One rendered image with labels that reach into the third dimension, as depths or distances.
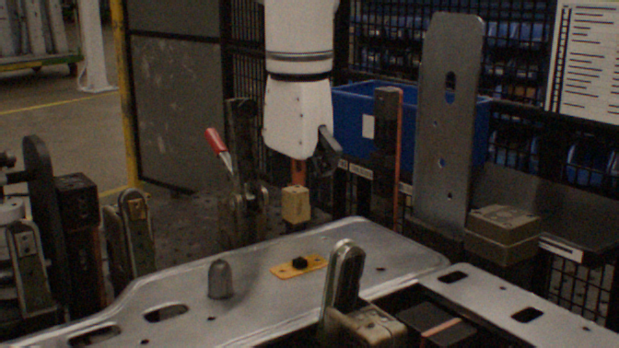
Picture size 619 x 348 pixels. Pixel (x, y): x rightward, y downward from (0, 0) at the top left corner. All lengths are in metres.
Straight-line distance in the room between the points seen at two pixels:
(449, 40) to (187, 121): 2.68
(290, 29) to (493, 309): 0.42
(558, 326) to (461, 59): 0.40
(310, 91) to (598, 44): 0.56
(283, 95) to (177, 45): 2.72
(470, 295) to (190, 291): 0.37
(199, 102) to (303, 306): 2.69
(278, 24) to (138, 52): 3.03
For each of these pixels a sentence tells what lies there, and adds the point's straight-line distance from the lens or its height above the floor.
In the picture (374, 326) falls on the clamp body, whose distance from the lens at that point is 0.68.
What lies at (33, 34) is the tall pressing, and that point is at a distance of 8.75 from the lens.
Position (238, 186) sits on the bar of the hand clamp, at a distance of 0.96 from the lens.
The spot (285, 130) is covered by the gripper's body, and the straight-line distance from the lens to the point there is 0.80.
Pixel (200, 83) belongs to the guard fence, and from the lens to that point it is 3.40.
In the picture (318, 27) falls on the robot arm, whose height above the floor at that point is 1.34.
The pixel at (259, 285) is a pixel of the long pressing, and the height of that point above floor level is 1.00.
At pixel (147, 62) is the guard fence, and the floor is 0.89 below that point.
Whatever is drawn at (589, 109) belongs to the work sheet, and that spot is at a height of 1.17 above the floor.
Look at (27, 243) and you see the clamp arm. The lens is 0.86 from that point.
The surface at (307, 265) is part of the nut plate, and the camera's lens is 0.89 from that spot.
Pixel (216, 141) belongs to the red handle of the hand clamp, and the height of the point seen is 1.13.
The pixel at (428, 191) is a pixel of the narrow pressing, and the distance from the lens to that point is 1.04.
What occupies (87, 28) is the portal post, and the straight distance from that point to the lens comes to 7.77.
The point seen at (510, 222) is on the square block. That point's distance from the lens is 0.94.
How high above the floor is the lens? 1.41
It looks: 18 degrees down
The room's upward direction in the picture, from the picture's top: straight up
